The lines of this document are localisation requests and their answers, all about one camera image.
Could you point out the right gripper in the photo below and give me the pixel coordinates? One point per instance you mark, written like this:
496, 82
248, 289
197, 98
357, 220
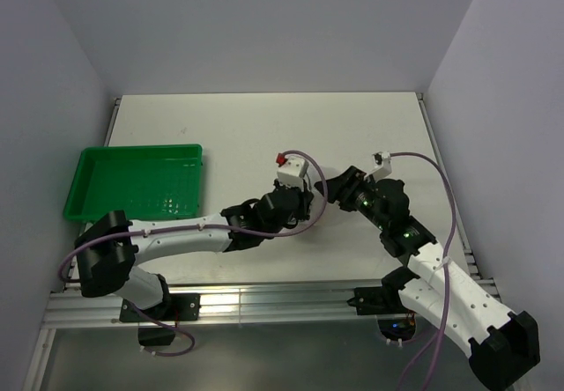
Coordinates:
343, 187

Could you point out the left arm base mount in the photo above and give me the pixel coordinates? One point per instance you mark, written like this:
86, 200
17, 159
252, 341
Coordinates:
177, 308

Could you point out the aluminium frame rail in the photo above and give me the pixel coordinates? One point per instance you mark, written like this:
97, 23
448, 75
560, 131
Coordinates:
220, 304

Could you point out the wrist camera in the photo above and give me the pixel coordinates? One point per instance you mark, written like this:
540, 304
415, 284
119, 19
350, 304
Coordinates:
291, 171
382, 166

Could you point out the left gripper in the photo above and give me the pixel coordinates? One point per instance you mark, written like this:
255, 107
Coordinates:
306, 196

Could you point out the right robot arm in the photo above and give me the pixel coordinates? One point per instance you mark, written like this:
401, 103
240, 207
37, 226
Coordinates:
501, 345

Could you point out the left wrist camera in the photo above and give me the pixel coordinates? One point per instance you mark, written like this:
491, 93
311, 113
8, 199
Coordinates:
291, 171

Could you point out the green plastic tray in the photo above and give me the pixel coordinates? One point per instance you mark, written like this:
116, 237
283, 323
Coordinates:
152, 182

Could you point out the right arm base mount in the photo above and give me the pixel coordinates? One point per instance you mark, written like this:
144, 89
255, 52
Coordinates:
395, 322

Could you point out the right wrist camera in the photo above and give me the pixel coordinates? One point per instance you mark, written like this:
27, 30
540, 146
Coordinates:
382, 166

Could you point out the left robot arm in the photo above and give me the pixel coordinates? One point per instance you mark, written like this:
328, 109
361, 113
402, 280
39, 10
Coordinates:
112, 250

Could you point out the white mesh laundry bag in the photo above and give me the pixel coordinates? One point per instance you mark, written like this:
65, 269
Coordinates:
332, 216

